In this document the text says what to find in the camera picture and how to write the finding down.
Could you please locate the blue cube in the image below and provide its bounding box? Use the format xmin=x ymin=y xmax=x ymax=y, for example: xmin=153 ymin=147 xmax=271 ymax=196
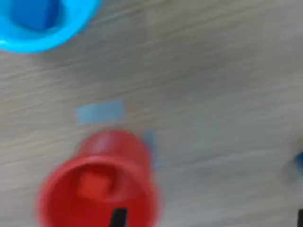
xmin=294 ymin=151 xmax=303 ymax=175
xmin=9 ymin=0 xmax=67 ymax=31

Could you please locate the blue plastic cup bin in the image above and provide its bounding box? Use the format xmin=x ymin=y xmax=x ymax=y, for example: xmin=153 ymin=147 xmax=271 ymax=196
xmin=0 ymin=0 xmax=104 ymax=54

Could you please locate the red cube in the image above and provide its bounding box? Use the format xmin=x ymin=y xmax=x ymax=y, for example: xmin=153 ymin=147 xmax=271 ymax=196
xmin=77 ymin=172 xmax=116 ymax=201

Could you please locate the blue-grey tape marker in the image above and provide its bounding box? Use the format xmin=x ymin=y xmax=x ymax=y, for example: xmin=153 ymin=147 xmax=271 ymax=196
xmin=75 ymin=99 xmax=127 ymax=125

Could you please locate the red plastic cup bin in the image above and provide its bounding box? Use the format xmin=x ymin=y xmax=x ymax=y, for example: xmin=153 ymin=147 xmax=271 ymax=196
xmin=36 ymin=130 xmax=161 ymax=227

